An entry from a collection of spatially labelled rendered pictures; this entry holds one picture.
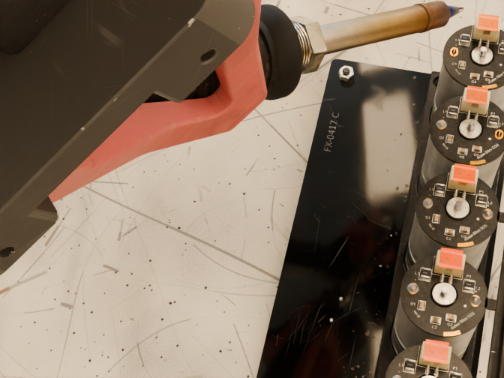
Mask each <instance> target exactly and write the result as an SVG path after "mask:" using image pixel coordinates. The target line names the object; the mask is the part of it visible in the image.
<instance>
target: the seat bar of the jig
mask: <svg viewBox="0 0 504 378"><path fill-rule="evenodd" d="M439 77H440V72H438V71H432V72H431V75H430V82H429V86H428V91H427V99H426V103H425V108H424V115H423V119H422V123H421V131H420V136H419V140H418V148H417V152H416V156H415V164H414V168H413V173H412V180H411V185H410V189H409V196H408V201H407V205H406V213H405V217H404V222H403V229H402V233H401V238H400V245H399V250H398V254H397V262H396V266H395V270H394V278H393V282H392V287H391V295H390V299H389V303H388V310H387V315H386V319H385V327H384V332H383V336H382V343H381V347H380V352H379V360H378V364H377V369H376V376H375V378H385V375H386V371H387V369H388V367H389V365H390V364H391V362H392V360H393V359H394V358H395V357H396V356H397V355H396V353H395V351H394V349H393V346H392V341H391V334H392V328H393V325H394V321H395V315H396V312H397V309H398V304H399V300H400V297H401V284H402V281H403V279H404V276H405V274H406V273H407V268H406V265H405V256H406V252H407V246H408V242H409V238H410V233H411V230H412V227H413V221H414V217H415V213H416V200H417V197H418V195H419V192H418V185H419V179H420V175H421V171H422V164H423V161H424V159H425V152H426V148H427V144H428V138H429V134H430V124H431V123H430V118H431V112H432V108H433V104H434V97H435V94H436V91H437V85H438V81H439ZM499 173H500V164H499V167H498V170H497V171H496V175H495V178H494V180H493V184H492V187H491V189H492V190H493V192H494V193H495V195H497V185H498V179H499ZM489 243H490V240H489V242H488V244H487V247H486V249H485V251H484V254H483V257H482V260H481V263H480V265H479V267H478V270H477V271H478V272H479V274H480V275H481V276H482V278H483V280H484V279H485V269H486V263H487V258H488V247H489ZM477 328H478V325H477V326H476V328H475V331H474V333H473V335H472V337H471V340H470V342H469V344H468V347H467V348H466V351H465V353H464V354H463V357H462V360H463V362H464V363H465V364H466V366H467V367H468V368H469V371H470V373H471V370H472V364H473V354H474V349H475V343H476V333H477Z"/></svg>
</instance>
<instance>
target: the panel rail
mask: <svg viewBox="0 0 504 378"><path fill-rule="evenodd" d="M498 212H499V214H498V215H499V218H498V220H499V221H498V222H499V223H503V224H504V212H500V211H498ZM486 300H487V299H486ZM487 310H491V311H495V314H494V321H493V331H492V337H491V343H490V354H489V359H488V366H487V376H486V378H504V247H503V253H502V264H501V269H500V276H499V286H498V292H497V298H496V300H495V299H491V298H489V299H488V300H487Z"/></svg>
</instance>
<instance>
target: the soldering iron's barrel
mask: <svg viewBox="0 0 504 378"><path fill-rule="evenodd" d="M450 15H451V14H450V10H449V7H448V5H447V4H446V3H445V2H443V1H432V2H428V3H419V4H414V5H413V6H409V7H403V8H399V9H396V10H389V11H386V12H382V13H375V14H371V15H367V16H361V17H357V18H353V19H347V20H343V21H340V22H333V23H329V24H325V25H320V24H319V22H317V21H314V20H312V19H308V18H305V17H303V16H294V17H290V20H291V21H292V24H293V25H294V26H295V29H296V31H297V33H298V37H299V40H300V43H301V50H302V59H303V65H302V72H301V74H309V73H313V72H316V71H317V70H318V68H319V66H320V64H321V62H322V60H323V58H324V56H325V55H328V54H331V53H336V52H340V51H344V50H349V49H352V48H356V47H362V46H365V45H368V44H375V43H378V42H381V41H387V40H391V39H394V38H400V37H403V36H407V35H412V34H416V33H424V32H428V31H429V30H432V29H438V28H441V27H444V26H446V24H447V23H448V21H449V19H450Z"/></svg>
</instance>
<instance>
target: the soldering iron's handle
mask: <svg viewBox="0 0 504 378"><path fill-rule="evenodd" d="M258 43H259V51H260V55H261V59H262V67H263V72H264V76H265V84H266V88H267V97H266V99H265V100H268V101H273V100H277V99H280V98H285V97H287V96H288V95H290V94H292V93H293V92H294V90H295V89H296V87H297V85H298V84H299V80H300V78H301V75H302V65H303V59H302V46H301V43H300V40H299V36H298V33H297V31H296V28H295V26H294V25H293V23H292V21H291V20H290V18H289V17H288V16H287V15H286V14H285V13H284V12H283V11H282V10H281V9H280V8H279V7H276V6H274V5H272V4H261V11H260V20H259V36H258ZM219 86H220V82H219V79H218V76H217V74H216V72H215V70H214V71H213V72H212V73H211V74H210V75H209V76H208V77H207V78H206V79H205V80H204V81H203V82H201V83H200V84H199V85H198V86H197V87H196V88H195V89H194V90H193V91H192V92H191V93H190V94H189V95H188V96H187V97H186V98H185V100H188V99H197V98H206V97H208V96H209V95H212V94H213V93H214V92H215V91H216V90H217V89H218V87H219ZM162 101H171V100H168V99H166V98H165V97H161V96H160V95H158V94H155V93H153V94H152V95H151V96H150V97H149V98H148V99H147V100H146V101H145V102H144V103H154V102H162Z"/></svg>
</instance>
